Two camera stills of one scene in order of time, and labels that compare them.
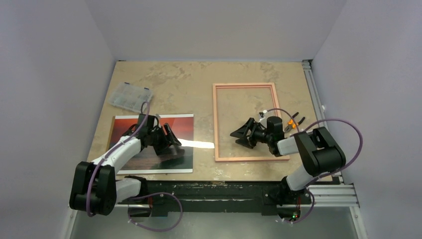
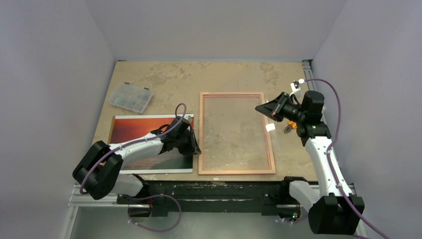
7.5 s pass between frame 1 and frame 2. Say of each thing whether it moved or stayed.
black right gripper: moved
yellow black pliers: stayed
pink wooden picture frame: moved
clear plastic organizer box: stayed
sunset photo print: stayed
